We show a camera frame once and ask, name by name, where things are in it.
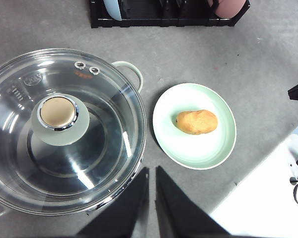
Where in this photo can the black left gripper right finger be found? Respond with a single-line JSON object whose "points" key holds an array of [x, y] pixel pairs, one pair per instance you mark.
{"points": [[179, 214]]}

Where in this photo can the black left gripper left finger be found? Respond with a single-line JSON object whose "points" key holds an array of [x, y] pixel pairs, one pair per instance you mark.
{"points": [[123, 218]]}

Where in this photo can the green plate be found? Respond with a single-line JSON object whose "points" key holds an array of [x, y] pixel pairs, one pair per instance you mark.
{"points": [[194, 152]]}

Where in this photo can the brown potato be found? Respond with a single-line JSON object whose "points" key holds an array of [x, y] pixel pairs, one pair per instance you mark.
{"points": [[197, 122]]}

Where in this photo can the glass steamer lid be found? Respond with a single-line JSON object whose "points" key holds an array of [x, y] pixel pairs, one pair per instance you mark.
{"points": [[73, 130]]}

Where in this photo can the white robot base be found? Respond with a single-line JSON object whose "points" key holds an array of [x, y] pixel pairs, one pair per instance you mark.
{"points": [[263, 202]]}

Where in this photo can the green electric steamer pot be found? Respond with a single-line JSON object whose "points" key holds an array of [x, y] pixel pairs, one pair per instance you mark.
{"points": [[72, 131]]}

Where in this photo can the pink plate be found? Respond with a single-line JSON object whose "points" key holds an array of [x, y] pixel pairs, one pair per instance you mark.
{"points": [[226, 9]]}

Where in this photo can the blue plate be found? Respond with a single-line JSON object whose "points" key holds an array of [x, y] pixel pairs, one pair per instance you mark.
{"points": [[112, 8]]}

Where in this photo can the black plate rack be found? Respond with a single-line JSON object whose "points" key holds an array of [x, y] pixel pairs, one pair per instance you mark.
{"points": [[165, 13]]}

